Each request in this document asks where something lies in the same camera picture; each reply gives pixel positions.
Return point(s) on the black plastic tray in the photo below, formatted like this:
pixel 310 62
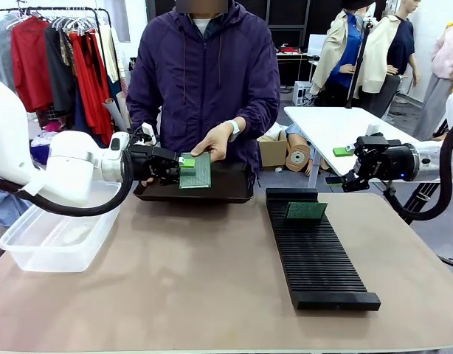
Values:
pixel 230 184

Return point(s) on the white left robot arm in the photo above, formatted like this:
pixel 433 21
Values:
pixel 68 162

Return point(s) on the cream hanging garment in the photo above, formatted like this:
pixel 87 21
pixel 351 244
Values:
pixel 108 51

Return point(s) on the brown cardboard box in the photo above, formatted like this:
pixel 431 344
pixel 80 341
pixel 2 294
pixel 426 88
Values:
pixel 272 153

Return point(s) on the grey hanging garment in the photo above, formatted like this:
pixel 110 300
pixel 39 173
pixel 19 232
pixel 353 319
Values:
pixel 1 48

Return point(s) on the mannequin navy shirt cream vest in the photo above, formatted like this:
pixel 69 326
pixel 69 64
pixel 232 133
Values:
pixel 400 40

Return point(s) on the person in purple jacket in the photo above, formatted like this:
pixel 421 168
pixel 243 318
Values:
pixel 204 81

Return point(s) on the black slotted PCB rack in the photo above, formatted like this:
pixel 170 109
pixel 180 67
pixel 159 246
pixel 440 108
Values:
pixel 315 258

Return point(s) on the red hanging dress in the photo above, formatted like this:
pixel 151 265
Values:
pixel 90 92

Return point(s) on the person's right hand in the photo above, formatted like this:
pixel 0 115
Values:
pixel 147 182

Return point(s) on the black stand pole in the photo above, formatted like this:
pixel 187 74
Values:
pixel 359 66

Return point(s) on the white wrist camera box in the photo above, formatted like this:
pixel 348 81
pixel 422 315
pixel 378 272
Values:
pixel 373 130
pixel 148 131

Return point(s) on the clear plastic container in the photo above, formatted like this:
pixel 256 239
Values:
pixel 57 239

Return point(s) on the black shelf unit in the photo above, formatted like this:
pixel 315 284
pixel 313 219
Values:
pixel 289 70

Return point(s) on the colourful fabric pile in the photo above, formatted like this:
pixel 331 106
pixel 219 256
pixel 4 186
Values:
pixel 42 147

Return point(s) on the person's left forearm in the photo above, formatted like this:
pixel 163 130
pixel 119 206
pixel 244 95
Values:
pixel 259 118

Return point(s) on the light blue cloth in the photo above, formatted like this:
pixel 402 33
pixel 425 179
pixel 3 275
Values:
pixel 9 206

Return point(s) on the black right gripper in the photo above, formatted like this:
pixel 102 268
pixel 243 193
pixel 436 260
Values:
pixel 385 158

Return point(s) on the white board panel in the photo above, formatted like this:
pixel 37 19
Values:
pixel 317 44

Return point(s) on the person's right forearm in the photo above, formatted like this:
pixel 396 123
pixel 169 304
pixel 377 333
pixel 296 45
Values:
pixel 141 110

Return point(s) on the red hanging jacket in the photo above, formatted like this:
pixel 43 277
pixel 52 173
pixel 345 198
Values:
pixel 31 62

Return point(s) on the person's left hand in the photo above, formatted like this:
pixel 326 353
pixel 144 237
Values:
pixel 217 142

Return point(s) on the black metal clothes rack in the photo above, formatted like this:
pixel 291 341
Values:
pixel 45 10

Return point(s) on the mannequin pink top grey skirt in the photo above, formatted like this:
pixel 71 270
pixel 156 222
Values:
pixel 448 55

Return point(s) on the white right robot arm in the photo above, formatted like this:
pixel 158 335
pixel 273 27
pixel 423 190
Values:
pixel 429 160

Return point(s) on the white folding table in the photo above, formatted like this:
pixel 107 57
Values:
pixel 333 125

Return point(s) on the beige rolled paper tube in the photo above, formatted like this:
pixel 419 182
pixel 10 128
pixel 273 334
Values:
pixel 124 107
pixel 112 114

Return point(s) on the mannequin cream jacket blue shirt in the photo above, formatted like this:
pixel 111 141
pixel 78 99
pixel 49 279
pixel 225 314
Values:
pixel 337 44

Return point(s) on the tan mannequin torso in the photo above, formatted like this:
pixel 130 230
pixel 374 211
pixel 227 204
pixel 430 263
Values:
pixel 298 138

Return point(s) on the white wristwatch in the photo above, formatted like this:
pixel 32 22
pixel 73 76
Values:
pixel 235 129

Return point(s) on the black hanging garment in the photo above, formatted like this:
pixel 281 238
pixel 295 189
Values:
pixel 58 81

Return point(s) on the green PCB board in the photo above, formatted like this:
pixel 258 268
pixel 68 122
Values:
pixel 202 173
pixel 307 212

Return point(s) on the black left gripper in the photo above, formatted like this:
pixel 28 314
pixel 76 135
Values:
pixel 145 162

